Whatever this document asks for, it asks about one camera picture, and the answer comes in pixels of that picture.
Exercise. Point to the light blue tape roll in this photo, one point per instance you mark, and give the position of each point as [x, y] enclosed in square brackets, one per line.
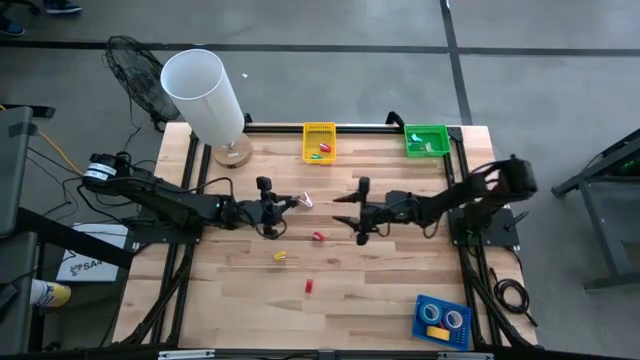
[422, 313]

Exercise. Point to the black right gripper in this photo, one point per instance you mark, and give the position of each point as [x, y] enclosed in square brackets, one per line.
[380, 212]

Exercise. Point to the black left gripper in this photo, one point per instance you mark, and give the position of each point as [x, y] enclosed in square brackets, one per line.
[255, 212]

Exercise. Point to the yellow tape roll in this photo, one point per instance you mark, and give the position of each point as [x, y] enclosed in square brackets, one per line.
[438, 333]

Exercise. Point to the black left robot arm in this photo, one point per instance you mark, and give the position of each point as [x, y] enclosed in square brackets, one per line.
[165, 197]

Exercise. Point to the person's shoe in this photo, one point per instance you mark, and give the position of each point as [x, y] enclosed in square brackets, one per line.
[10, 26]
[62, 7]

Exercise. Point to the grey side desk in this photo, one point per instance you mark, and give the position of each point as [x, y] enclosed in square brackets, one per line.
[12, 165]

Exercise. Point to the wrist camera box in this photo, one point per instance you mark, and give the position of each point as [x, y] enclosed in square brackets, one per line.
[264, 183]
[364, 184]

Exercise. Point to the yellow staple remover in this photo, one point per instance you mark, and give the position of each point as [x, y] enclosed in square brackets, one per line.
[280, 256]

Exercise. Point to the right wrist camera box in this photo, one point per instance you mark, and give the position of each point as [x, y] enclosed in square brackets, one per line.
[364, 184]

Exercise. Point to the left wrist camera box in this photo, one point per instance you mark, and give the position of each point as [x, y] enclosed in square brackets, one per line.
[264, 183]

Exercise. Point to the black floor fan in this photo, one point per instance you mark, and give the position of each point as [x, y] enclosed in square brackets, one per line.
[135, 75]

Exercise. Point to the green plastic basket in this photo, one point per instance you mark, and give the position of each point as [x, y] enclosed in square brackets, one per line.
[440, 131]

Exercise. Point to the black metal stand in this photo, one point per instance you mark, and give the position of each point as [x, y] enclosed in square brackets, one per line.
[594, 210]

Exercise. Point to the red mini stapler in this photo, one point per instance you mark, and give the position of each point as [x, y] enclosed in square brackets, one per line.
[309, 286]
[317, 236]
[325, 147]

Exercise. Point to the silver aluminium bracket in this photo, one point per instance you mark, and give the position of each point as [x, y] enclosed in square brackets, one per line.
[185, 354]
[465, 356]

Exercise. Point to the teal staple remover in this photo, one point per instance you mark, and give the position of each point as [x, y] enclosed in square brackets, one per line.
[415, 137]

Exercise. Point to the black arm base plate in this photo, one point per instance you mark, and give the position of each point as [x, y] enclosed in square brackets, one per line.
[150, 232]
[500, 227]

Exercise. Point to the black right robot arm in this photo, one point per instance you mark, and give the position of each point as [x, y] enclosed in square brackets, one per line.
[450, 200]

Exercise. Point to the blue plastic basket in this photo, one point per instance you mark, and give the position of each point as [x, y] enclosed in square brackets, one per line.
[464, 312]

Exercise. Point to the green mini stapler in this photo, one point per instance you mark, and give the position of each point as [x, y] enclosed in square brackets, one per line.
[316, 156]

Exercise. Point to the pink staple remover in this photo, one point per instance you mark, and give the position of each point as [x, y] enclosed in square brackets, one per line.
[308, 201]

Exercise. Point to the yellow plastic basket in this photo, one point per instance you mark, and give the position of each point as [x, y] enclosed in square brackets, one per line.
[312, 131]

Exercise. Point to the yellow white can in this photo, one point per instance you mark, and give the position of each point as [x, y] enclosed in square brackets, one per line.
[55, 295]

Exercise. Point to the white staple remover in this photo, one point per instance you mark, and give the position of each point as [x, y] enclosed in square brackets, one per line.
[428, 146]

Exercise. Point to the white printed box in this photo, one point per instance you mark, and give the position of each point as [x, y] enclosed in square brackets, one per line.
[95, 255]

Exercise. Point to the white shade table lamp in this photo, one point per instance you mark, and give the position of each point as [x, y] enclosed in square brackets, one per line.
[200, 95]

